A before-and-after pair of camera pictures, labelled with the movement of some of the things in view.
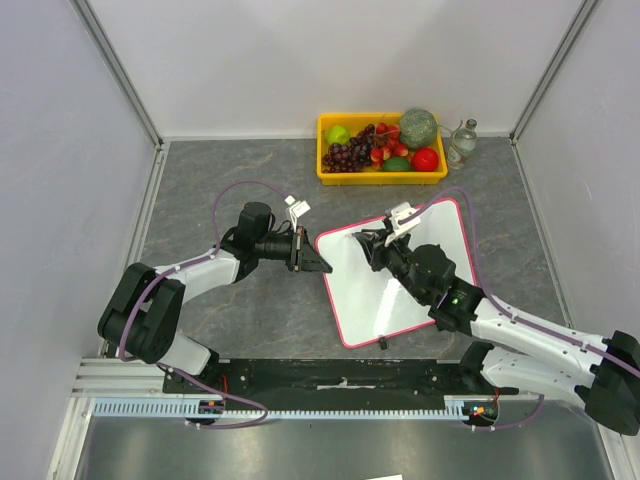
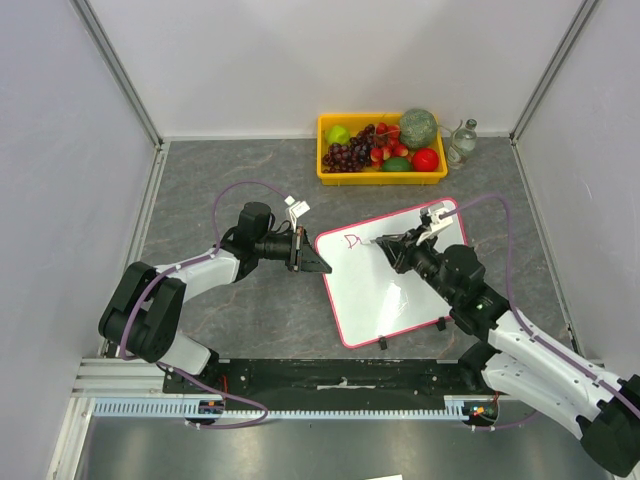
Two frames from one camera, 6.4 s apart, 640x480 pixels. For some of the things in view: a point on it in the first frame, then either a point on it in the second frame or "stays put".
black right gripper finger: (372, 233) -> (394, 240)
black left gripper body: (296, 250) stays put
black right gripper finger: (368, 243) -> (396, 255)
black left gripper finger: (315, 264) stays put
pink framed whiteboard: (368, 304) stays put
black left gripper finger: (313, 261) stays put
